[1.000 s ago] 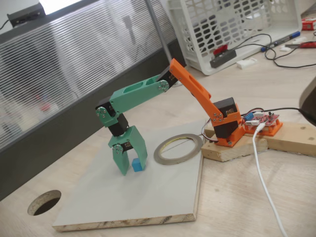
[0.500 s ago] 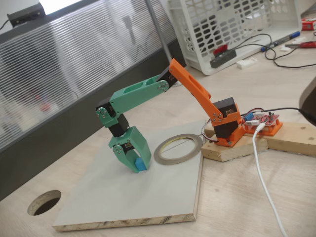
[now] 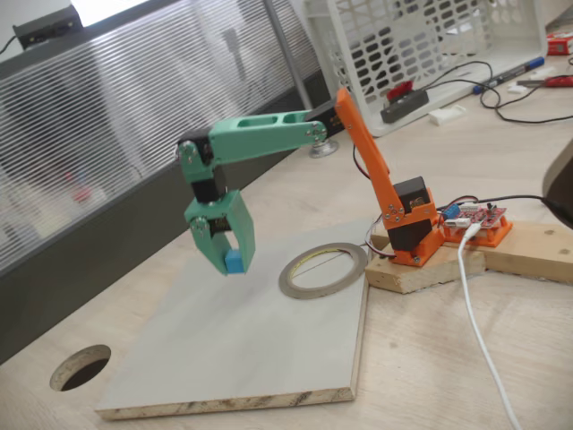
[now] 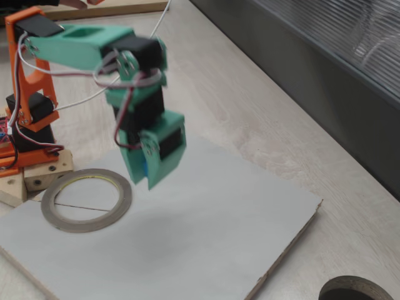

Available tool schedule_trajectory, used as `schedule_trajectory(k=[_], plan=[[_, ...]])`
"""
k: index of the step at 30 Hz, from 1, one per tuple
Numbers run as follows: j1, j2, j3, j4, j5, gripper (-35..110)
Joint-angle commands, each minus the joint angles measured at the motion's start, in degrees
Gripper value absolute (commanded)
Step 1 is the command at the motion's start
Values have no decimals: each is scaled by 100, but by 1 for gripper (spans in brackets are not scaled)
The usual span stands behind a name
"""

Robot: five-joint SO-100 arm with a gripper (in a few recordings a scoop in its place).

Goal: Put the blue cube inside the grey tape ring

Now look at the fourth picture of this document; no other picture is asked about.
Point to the ribbed translucent desk partition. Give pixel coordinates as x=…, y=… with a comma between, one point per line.
x=312, y=62

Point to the wooden base block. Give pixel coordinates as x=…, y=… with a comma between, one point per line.
x=47, y=176

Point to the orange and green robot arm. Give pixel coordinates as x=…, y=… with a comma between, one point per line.
x=72, y=47

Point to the grey chipboard panel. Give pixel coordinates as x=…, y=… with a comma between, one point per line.
x=187, y=243

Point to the person's hand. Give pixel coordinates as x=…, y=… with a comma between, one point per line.
x=75, y=3

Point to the wooden plank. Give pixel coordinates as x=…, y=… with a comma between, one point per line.
x=125, y=9
x=11, y=193

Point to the red controller circuit board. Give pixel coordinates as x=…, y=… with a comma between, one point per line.
x=3, y=129

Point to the blue cube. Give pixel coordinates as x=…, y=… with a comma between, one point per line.
x=145, y=168

